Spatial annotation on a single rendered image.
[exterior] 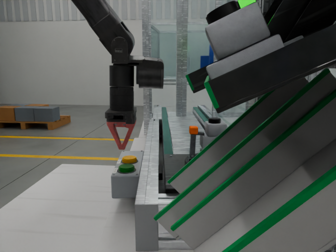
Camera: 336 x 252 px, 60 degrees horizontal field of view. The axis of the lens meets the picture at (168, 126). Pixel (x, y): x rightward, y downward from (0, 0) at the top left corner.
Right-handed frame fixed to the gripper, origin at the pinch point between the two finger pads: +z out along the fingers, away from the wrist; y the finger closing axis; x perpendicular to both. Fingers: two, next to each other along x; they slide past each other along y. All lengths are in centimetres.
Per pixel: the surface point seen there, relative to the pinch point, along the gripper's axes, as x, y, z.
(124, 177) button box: -1.0, -3.3, 6.9
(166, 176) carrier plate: -11.0, -6.6, 5.1
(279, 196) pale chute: -21.5, -41.2, -6.4
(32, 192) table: 26.8, 10.2, 17.4
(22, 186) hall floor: 127, 216, 106
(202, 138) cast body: -19.4, -3.6, -3.3
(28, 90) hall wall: 390, 866, 70
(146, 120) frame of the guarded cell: -4, 81, 9
